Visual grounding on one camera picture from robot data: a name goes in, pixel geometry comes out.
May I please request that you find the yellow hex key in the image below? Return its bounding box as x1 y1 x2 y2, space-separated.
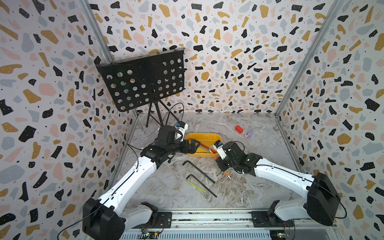
196 147 211 156

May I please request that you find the yellow plastic storage box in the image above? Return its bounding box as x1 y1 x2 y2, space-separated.
186 133 222 158

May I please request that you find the red hex key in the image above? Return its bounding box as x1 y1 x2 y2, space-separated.
200 143 211 151

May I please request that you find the long black hex key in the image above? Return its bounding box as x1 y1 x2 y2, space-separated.
182 161 216 184

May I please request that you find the orange hex key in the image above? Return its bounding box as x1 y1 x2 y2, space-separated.
209 148 231 180

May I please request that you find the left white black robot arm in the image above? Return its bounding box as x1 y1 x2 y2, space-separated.
82 139 200 240

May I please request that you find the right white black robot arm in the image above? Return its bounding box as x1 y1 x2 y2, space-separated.
213 141 342 227

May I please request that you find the lime green hex key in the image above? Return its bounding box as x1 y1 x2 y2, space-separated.
187 181 207 193

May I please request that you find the small purple toy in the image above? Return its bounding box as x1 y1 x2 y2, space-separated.
245 130 253 139

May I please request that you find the red small block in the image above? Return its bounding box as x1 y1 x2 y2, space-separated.
235 126 244 134

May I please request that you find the black perforated music stand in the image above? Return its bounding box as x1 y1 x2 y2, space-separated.
96 48 185 116

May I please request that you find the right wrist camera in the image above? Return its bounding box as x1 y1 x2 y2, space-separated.
214 140 227 160

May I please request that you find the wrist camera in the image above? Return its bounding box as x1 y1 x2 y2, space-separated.
214 140 227 160
157 121 189 144

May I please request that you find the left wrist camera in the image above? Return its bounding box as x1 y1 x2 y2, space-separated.
157 121 189 144

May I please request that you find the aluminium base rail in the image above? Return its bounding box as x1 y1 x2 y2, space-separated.
122 209 343 240

